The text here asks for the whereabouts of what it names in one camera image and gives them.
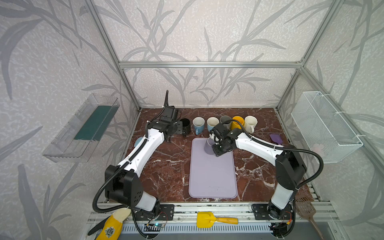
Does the lavender plastic tray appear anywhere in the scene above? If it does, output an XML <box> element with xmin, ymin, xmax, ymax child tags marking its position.
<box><xmin>189</xmin><ymin>138</ymin><xmax>238</xmax><ymax>199</ymax></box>

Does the purple silicone spatula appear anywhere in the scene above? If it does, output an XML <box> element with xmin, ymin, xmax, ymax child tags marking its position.
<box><xmin>270</xmin><ymin>134</ymin><xmax>284</xmax><ymax>145</ymax></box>

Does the clear plastic wall shelf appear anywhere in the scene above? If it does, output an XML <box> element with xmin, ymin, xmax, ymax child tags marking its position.
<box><xmin>43</xmin><ymin>94</ymin><xmax>120</xmax><ymax>163</ymax></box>

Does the pink object in basket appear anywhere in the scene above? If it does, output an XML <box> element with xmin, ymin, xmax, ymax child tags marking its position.
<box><xmin>311</xmin><ymin>144</ymin><xmax>325</xmax><ymax>158</ymax></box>

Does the light blue toy shovel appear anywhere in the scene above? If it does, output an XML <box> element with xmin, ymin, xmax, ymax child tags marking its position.
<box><xmin>134</xmin><ymin>137</ymin><xmax>143</xmax><ymax>148</ymax></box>

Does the light blue mug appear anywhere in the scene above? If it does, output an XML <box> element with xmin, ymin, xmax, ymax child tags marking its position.
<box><xmin>207</xmin><ymin>117</ymin><xmax>220</xmax><ymax>132</ymax></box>

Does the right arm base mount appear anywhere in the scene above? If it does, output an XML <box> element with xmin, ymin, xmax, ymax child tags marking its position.
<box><xmin>251</xmin><ymin>203</ymin><xmax>293</xmax><ymax>221</ymax></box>

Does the brown slotted spatula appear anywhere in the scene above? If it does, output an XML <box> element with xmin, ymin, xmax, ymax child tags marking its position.
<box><xmin>295</xmin><ymin>195</ymin><xmax>325</xmax><ymax>240</ymax></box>

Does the yellow ceramic mug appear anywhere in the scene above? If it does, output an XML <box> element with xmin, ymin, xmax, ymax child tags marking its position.
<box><xmin>231</xmin><ymin>116</ymin><xmax>245</xmax><ymax>130</ymax></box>

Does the green sponge sheet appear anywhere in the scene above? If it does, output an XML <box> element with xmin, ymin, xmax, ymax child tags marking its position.
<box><xmin>74</xmin><ymin>105</ymin><xmax>119</xmax><ymax>141</ymax></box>

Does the grey ceramic mug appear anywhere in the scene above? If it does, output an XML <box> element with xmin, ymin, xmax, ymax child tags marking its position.
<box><xmin>220</xmin><ymin>116</ymin><xmax>232</xmax><ymax>129</ymax></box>

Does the yellow toy shovel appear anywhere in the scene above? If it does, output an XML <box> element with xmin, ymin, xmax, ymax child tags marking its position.
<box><xmin>197</xmin><ymin>212</ymin><xmax>239</xmax><ymax>229</ymax></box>

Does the black ceramic mug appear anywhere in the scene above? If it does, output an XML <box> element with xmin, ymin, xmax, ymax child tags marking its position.
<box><xmin>180</xmin><ymin>118</ymin><xmax>191</xmax><ymax>138</ymax></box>

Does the white wire basket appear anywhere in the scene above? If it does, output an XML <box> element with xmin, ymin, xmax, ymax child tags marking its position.
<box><xmin>291</xmin><ymin>91</ymin><xmax>364</xmax><ymax>164</ymax></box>

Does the teal blue mug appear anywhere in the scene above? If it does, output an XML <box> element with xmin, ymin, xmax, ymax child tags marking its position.
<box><xmin>193</xmin><ymin>117</ymin><xmax>205</xmax><ymax>136</ymax></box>

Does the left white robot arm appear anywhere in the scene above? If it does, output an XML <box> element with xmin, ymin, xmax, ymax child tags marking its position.
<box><xmin>92</xmin><ymin>91</ymin><xmax>182</xmax><ymax>217</ymax></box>

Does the white ceramic mug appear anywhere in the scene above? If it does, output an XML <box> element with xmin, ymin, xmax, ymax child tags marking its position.
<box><xmin>244</xmin><ymin>116</ymin><xmax>258</xmax><ymax>134</ymax></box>

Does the purple ceramic mug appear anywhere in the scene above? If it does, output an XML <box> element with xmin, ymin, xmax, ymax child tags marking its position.
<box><xmin>204</xmin><ymin>138</ymin><xmax>216</xmax><ymax>155</ymax></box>

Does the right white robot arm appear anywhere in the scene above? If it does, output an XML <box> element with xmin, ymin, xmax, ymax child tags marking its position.
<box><xmin>209</xmin><ymin>123</ymin><xmax>324</xmax><ymax>215</ymax></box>

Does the aluminium cage frame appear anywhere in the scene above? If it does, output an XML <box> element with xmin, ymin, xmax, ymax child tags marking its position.
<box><xmin>81</xmin><ymin>1</ymin><xmax>384</xmax><ymax>201</ymax></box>

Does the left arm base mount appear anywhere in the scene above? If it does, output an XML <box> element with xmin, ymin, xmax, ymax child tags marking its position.
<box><xmin>134</xmin><ymin>204</ymin><xmax>175</xmax><ymax>221</ymax></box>

